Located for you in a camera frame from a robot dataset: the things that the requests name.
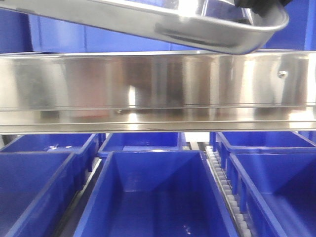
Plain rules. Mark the blue rear right bin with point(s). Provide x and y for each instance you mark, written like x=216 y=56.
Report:
x=258 y=142

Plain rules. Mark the blue rear left bin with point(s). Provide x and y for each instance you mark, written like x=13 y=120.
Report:
x=84 y=147

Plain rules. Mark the stainless steel shelf front rail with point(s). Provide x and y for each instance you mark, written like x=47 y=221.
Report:
x=157 y=91

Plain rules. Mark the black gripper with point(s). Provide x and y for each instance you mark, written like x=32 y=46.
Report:
x=274 y=9

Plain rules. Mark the silver metal tray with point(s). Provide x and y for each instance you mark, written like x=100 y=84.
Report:
x=215 y=25

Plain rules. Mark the large blue upper crate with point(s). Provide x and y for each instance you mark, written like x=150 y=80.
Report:
x=26 y=33

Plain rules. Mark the blue lower right bin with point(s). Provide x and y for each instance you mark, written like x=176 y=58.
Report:
x=276 y=192

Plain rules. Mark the white roller conveyor track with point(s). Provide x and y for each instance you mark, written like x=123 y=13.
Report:
x=226 y=190

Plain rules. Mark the blue rear centre bin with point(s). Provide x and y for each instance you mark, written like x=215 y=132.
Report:
x=170 y=141

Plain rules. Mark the blue lower left bin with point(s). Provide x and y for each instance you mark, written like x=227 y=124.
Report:
x=35 y=190

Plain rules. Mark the blue lower centre bin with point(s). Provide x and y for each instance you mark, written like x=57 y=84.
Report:
x=156 y=194

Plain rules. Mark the blue bin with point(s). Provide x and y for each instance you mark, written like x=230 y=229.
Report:
x=170 y=141
x=276 y=192
x=84 y=147
x=35 y=190
x=258 y=142
x=156 y=194

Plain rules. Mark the silver rail screw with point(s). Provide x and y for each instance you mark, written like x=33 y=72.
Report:
x=282 y=74

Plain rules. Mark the blue upper right crate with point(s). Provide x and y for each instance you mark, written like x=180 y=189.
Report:
x=300 y=33

